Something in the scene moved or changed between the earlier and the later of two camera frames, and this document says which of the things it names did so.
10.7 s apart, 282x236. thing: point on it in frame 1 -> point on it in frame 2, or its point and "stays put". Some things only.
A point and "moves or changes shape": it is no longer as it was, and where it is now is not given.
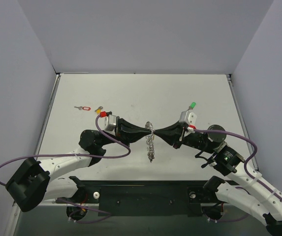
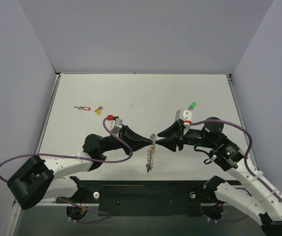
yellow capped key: (99, 109) stays put
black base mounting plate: (146, 197) stays put
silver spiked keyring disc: (150, 142) moves or changes shape
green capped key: (192, 106) stays put
